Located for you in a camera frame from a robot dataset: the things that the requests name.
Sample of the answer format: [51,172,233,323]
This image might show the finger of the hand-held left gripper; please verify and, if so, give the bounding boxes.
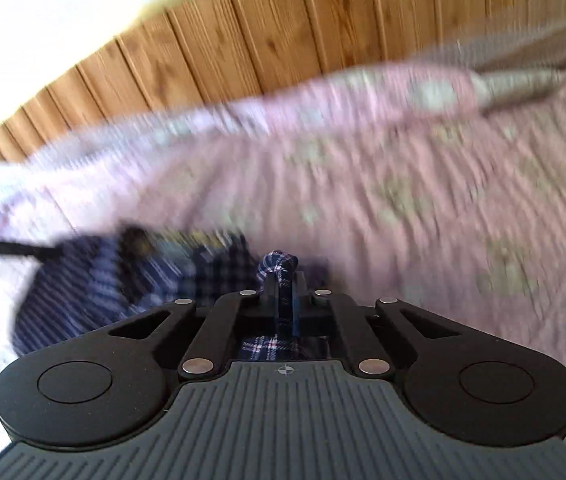
[0,241,61,262]

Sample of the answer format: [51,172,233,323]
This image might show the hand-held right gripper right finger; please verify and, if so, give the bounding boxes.
[290,271,465,381]

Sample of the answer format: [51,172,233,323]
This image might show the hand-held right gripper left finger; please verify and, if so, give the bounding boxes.
[107,271,281,380]

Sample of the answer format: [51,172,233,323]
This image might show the navy plaid shirt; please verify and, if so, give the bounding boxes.
[13,229,334,363]

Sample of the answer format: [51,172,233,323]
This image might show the pink floral bedsheet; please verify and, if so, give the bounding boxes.
[0,67,566,461]

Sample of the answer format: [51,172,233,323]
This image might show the wooden panel board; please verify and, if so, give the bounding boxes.
[0,0,566,166]

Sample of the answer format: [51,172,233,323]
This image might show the beige pillow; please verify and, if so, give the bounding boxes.
[470,67,566,112]

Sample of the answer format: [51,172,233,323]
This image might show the grey mesh net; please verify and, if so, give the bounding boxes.
[456,0,566,78]

